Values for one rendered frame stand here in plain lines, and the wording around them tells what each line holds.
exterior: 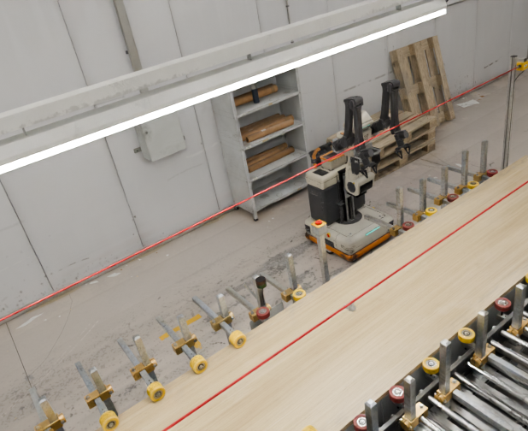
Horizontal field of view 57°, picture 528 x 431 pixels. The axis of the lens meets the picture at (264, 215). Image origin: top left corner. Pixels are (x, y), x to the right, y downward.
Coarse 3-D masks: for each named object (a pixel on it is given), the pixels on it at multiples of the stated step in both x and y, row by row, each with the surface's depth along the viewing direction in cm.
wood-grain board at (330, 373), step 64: (384, 256) 316; (448, 256) 305; (512, 256) 295; (320, 320) 275; (384, 320) 267; (448, 320) 259; (192, 384) 250; (256, 384) 244; (320, 384) 237; (384, 384) 231
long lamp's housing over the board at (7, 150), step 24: (432, 0) 247; (360, 24) 225; (384, 24) 229; (288, 48) 206; (312, 48) 209; (216, 72) 190; (240, 72) 192; (264, 72) 198; (144, 96) 176; (168, 96) 178; (192, 96) 183; (72, 120) 165; (96, 120) 166; (120, 120) 170; (0, 144) 154; (24, 144) 155; (48, 144) 158
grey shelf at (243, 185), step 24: (288, 72) 544; (216, 96) 513; (288, 96) 533; (216, 120) 536; (240, 120) 558; (240, 144) 516; (264, 144) 589; (288, 144) 604; (240, 168) 539; (264, 168) 558; (288, 168) 624; (240, 192) 564; (264, 192) 590; (288, 192) 580
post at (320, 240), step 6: (318, 240) 309; (324, 240) 309; (318, 246) 312; (324, 246) 311; (324, 252) 312; (324, 258) 314; (324, 264) 316; (324, 270) 318; (324, 276) 322; (324, 282) 325
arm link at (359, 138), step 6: (354, 102) 371; (354, 108) 373; (360, 108) 375; (354, 114) 379; (360, 114) 377; (354, 120) 382; (360, 120) 380; (354, 126) 385; (360, 126) 382; (360, 132) 384; (360, 138) 387; (354, 144) 393; (360, 150) 391
